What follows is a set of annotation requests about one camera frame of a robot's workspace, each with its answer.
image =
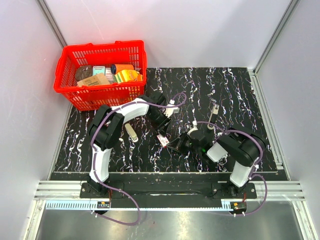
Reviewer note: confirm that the brown round cookie pack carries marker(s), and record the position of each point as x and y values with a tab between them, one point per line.
83	72

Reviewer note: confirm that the staple box red white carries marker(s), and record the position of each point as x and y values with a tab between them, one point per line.
163	140

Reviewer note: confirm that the pink white small box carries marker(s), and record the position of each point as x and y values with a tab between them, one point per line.
108	74

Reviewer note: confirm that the orange can blue lid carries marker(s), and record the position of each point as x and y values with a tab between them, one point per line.
116	68

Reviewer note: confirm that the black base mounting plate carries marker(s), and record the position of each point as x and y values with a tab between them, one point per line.
165	191

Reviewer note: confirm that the black marble pattern mat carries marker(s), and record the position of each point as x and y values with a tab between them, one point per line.
229	87

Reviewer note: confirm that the brown cardboard packet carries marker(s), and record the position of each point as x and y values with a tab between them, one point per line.
95	80

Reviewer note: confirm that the red plastic shopping basket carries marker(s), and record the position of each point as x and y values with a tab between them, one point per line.
89	98

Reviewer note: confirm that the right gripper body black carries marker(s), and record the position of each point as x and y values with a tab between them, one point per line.
185	144

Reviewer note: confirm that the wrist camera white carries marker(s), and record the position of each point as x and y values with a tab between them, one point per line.
193	127
171	109

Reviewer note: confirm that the yellow orange snack box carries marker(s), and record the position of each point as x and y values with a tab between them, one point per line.
126	76

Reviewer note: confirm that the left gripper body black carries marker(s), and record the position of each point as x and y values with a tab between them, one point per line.
160	121

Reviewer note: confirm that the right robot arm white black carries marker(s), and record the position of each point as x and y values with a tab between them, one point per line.
242	144

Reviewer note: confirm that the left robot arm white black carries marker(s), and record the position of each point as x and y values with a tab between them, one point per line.
107	124

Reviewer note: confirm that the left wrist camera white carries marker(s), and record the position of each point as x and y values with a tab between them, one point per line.
171	109

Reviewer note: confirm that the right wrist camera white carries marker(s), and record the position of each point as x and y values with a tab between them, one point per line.
193	127

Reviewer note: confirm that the teal small box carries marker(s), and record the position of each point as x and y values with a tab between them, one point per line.
98	70

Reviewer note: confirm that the pale green stapler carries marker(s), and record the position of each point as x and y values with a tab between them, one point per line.
131	132

